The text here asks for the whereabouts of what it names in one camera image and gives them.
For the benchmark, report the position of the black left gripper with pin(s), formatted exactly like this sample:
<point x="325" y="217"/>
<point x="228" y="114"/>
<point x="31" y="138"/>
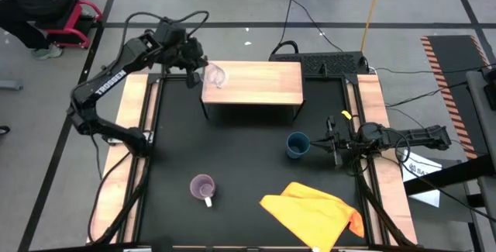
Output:
<point x="186" y="54"/>

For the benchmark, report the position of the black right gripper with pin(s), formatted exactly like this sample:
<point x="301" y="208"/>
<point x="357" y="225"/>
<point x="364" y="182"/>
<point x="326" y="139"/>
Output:
<point x="346" y="141"/>

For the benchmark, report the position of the clear glass mug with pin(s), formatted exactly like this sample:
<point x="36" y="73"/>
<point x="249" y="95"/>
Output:
<point x="215" y="75"/>

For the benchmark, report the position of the dark blue plastic cup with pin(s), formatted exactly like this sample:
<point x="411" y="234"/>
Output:
<point x="298" y="145"/>

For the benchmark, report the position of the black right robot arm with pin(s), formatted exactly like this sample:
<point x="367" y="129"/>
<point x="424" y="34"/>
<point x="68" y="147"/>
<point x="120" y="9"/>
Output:
<point x="418" y="137"/>

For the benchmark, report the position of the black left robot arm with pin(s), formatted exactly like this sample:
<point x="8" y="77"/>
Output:
<point x="112" y="77"/>

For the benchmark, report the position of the wooden shelf with black legs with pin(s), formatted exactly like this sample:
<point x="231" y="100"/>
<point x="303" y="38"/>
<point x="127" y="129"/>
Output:
<point x="255" y="85"/>

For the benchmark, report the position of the yellow tape tag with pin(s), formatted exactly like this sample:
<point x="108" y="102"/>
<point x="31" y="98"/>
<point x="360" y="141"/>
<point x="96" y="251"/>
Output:
<point x="346" y="114"/>

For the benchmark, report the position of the wooden table side board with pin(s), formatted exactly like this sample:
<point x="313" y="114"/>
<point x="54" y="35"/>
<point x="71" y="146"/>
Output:
<point x="131" y="89"/>
<point x="372" y="97"/>

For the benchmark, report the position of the yellow-orange cloth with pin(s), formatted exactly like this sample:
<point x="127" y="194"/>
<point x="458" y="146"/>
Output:
<point x="310" y="213"/>

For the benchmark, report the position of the black perforated control box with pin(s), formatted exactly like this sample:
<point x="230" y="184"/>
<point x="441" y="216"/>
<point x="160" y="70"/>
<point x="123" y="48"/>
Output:
<point x="333" y="64"/>

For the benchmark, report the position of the white paper sheet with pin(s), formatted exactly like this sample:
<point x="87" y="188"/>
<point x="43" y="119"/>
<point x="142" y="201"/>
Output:
<point x="422" y="166"/>

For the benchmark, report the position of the black metal beam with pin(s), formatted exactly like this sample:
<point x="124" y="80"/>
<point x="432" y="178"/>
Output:
<point x="457" y="174"/>

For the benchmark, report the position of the red framed stool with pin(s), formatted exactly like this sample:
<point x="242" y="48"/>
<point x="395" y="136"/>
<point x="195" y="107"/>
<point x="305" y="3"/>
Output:
<point x="69" y="33"/>

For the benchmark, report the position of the black hazard-striped floor mat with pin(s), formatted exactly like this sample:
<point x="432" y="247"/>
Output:
<point x="453" y="58"/>

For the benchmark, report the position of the black aluminium table frame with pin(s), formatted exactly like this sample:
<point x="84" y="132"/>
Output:
<point x="174" y="76"/>

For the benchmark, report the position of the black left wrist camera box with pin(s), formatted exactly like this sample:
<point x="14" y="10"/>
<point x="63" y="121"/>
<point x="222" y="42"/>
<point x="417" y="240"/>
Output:
<point x="170" y="33"/>

